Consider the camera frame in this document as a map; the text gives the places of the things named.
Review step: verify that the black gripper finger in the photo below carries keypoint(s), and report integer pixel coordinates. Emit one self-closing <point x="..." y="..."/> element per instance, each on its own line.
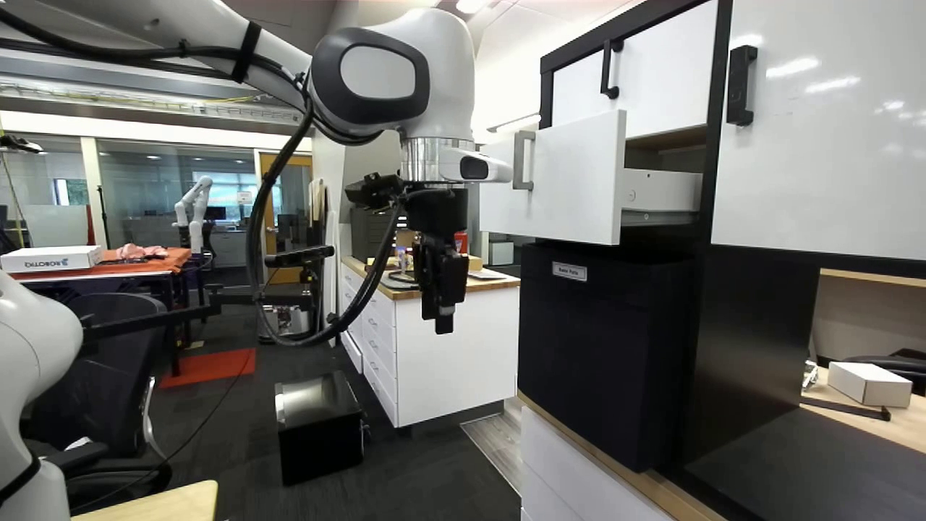
<point x="437" y="321"/>
<point x="450" y="318"/>

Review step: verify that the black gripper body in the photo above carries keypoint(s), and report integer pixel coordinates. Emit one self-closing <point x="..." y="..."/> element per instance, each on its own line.
<point x="437" y="214"/>

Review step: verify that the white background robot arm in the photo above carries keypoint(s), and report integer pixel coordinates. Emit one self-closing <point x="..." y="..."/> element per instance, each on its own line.
<point x="188" y="212"/>

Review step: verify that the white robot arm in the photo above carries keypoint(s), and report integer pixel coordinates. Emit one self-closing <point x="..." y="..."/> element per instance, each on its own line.
<point x="411" y="75"/>

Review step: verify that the white low cabinet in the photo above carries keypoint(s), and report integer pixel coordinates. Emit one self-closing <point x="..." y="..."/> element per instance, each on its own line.
<point x="421" y="373"/>

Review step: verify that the white top drawer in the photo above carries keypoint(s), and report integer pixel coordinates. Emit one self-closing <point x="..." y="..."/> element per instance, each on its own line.
<point x="653" y="60"/>

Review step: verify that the white cabinet door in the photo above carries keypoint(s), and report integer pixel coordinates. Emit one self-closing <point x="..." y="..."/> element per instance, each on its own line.
<point x="824" y="141"/>

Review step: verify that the white bin label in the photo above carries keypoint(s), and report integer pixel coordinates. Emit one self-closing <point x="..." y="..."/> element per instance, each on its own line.
<point x="570" y="269"/>

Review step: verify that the black fabric storage bin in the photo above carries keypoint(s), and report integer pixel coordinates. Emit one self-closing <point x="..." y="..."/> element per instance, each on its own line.
<point x="608" y="357"/>

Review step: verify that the red floor mat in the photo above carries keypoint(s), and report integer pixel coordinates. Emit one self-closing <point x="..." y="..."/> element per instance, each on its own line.
<point x="201" y="369"/>

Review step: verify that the red topped table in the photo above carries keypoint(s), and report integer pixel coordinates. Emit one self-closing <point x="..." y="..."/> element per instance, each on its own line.
<point x="168" y="276"/>

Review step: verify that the black office chair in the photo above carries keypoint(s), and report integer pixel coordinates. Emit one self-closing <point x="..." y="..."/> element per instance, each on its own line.
<point x="90" y="419"/>

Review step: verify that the white box on table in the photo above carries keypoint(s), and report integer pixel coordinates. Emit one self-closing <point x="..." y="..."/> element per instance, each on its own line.
<point x="51" y="259"/>

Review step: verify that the small white cardboard box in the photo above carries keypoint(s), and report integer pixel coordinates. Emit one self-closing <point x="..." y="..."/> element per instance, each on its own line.
<point x="868" y="382"/>

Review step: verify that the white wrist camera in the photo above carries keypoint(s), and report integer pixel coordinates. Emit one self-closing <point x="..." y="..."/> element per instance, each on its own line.
<point x="473" y="165"/>

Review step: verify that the black frame file cabinet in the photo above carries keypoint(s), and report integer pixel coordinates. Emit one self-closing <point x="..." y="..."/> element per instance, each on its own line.
<point x="745" y="441"/>

